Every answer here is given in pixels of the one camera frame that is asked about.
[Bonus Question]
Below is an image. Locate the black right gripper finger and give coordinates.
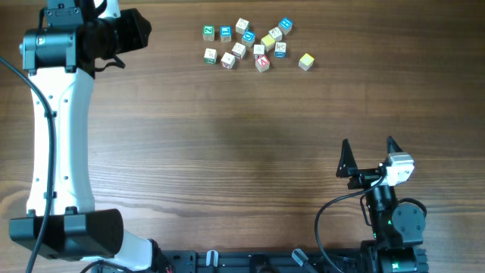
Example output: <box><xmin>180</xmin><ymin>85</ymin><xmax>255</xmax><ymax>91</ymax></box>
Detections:
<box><xmin>386</xmin><ymin>136</ymin><xmax>403</xmax><ymax>154</ymax></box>
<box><xmin>336</xmin><ymin>139</ymin><xmax>358</xmax><ymax>177</ymax></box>

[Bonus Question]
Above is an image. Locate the white block green side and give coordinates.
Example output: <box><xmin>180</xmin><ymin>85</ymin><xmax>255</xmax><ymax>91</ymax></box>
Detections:
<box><xmin>204</xmin><ymin>49</ymin><xmax>217</xmax><ymax>64</ymax></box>

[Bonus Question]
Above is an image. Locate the white block red V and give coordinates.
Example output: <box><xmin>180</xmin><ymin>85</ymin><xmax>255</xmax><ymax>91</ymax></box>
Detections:
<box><xmin>221</xmin><ymin>52</ymin><xmax>236</xmax><ymax>69</ymax></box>

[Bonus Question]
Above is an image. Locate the white block red side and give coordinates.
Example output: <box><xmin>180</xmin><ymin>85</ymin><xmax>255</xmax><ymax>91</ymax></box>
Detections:
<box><xmin>232</xmin><ymin>42</ymin><xmax>246</xmax><ymax>60</ymax></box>

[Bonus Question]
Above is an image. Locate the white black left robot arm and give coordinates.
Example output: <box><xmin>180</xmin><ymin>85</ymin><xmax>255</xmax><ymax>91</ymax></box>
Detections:
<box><xmin>9</xmin><ymin>0</ymin><xmax>174</xmax><ymax>272</ymax></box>

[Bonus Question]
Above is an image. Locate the green Z letter block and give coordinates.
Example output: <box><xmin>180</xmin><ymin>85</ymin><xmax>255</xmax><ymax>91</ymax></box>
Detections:
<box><xmin>202</xmin><ymin>25</ymin><xmax>215</xmax><ymax>41</ymax></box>

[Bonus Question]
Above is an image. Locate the lone yellow block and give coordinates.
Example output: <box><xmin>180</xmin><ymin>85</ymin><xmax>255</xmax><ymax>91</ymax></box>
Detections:
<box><xmin>299</xmin><ymin>53</ymin><xmax>314</xmax><ymax>71</ymax></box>

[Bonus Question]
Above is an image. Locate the blue L letter block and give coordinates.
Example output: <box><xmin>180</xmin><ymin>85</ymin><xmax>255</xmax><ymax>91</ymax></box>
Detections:
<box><xmin>220</xmin><ymin>26</ymin><xmax>232</xmax><ymax>42</ymax></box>

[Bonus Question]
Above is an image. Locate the red A letter block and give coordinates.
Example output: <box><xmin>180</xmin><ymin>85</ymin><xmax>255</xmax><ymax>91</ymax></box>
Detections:
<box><xmin>255</xmin><ymin>55</ymin><xmax>271</xmax><ymax>72</ymax></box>

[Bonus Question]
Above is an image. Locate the white block blue bottom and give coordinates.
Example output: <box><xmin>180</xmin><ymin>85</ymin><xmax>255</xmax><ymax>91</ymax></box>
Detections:
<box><xmin>274</xmin><ymin>42</ymin><xmax>286</xmax><ymax>58</ymax></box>

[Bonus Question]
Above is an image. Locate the white picture block top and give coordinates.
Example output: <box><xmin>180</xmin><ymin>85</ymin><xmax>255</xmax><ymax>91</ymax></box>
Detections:
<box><xmin>236</xmin><ymin>18</ymin><xmax>249</xmax><ymax>35</ymax></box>

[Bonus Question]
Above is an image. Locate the blue D letter block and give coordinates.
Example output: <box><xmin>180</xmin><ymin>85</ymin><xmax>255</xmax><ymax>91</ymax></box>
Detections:
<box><xmin>242</xmin><ymin>30</ymin><xmax>255</xmax><ymax>48</ymax></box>

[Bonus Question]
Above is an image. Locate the yellow block in cluster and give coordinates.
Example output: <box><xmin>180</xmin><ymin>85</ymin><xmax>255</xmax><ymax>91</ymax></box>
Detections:
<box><xmin>261</xmin><ymin>34</ymin><xmax>276</xmax><ymax>52</ymax></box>

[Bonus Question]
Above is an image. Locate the small white centre block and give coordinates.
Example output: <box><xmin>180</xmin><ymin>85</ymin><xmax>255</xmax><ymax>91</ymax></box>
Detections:
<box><xmin>253</xmin><ymin>44</ymin><xmax>265</xmax><ymax>60</ymax></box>

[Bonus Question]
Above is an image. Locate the white block blue side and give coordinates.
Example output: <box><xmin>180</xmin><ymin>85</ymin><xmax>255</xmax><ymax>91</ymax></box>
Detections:
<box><xmin>268</xmin><ymin>27</ymin><xmax>283</xmax><ymax>42</ymax></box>

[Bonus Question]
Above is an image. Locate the blue block far right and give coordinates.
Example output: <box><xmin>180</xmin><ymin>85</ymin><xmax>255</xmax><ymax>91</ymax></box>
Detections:
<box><xmin>278</xmin><ymin>17</ymin><xmax>293</xmax><ymax>36</ymax></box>

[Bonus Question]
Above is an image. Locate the black right camera cable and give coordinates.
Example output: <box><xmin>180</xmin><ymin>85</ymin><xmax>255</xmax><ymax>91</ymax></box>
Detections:
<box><xmin>314</xmin><ymin>174</ymin><xmax>387</xmax><ymax>273</ymax></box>

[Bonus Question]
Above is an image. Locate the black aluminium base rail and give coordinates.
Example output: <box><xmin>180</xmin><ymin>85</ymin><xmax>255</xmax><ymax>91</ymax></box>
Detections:
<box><xmin>90</xmin><ymin>248</ymin><xmax>430</xmax><ymax>273</ymax></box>

